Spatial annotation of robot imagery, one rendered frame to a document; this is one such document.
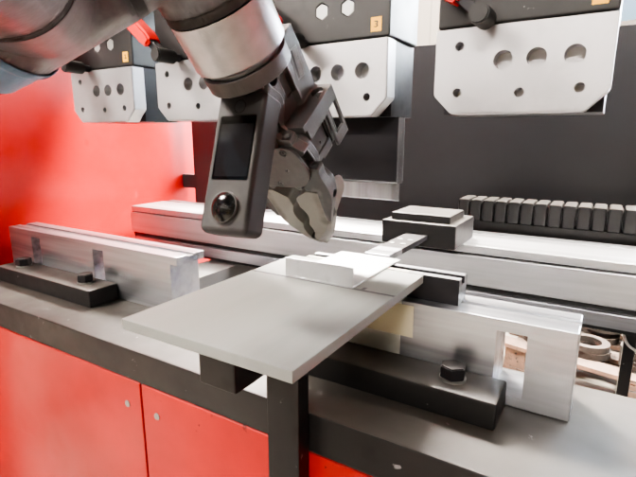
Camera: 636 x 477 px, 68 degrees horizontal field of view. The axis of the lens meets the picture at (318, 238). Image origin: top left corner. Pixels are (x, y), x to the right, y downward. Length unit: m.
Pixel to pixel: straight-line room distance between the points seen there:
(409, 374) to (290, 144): 0.28
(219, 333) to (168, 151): 1.12
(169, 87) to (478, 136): 0.62
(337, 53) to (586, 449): 0.46
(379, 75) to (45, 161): 0.91
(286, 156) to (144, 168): 1.04
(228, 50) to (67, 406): 0.67
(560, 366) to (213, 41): 0.43
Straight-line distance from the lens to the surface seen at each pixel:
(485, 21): 0.46
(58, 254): 1.03
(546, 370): 0.54
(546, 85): 0.48
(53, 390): 0.91
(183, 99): 0.69
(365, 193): 0.58
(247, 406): 0.57
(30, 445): 1.06
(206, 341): 0.38
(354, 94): 0.54
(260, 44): 0.36
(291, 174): 0.42
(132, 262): 0.85
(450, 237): 0.74
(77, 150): 1.30
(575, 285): 0.78
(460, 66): 0.50
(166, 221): 1.17
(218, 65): 0.37
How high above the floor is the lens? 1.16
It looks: 12 degrees down
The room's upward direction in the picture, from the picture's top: straight up
